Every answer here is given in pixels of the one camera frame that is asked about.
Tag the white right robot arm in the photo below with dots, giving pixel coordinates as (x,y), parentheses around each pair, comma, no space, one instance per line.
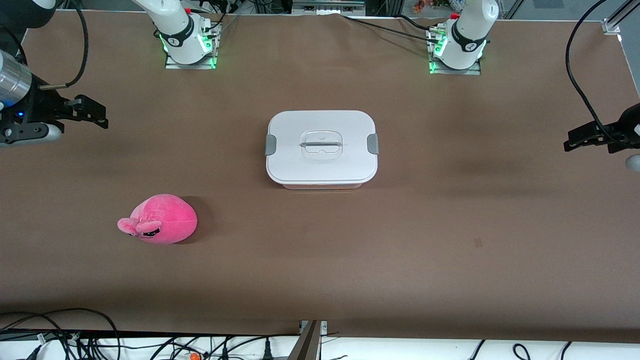
(175,30)

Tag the pink plush toy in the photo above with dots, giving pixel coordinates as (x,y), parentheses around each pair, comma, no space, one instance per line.
(170,215)

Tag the metal table bracket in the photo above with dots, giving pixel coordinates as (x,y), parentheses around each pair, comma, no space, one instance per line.
(307,345)

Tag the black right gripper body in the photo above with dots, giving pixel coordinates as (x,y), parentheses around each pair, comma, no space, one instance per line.
(41,107)

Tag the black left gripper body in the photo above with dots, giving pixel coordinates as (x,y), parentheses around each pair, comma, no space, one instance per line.
(625,125)

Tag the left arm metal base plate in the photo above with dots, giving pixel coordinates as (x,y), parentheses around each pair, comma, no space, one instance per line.
(465,72)

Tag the aluminium corner profile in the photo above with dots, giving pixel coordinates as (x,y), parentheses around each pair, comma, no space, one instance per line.
(611,25)

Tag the pink translucent plastic box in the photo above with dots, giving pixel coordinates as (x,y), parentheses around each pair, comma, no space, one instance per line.
(320,186)

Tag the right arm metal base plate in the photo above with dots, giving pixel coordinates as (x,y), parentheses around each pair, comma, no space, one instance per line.
(200,65)

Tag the small orange ball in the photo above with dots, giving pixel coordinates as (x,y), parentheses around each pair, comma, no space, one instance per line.
(193,356)

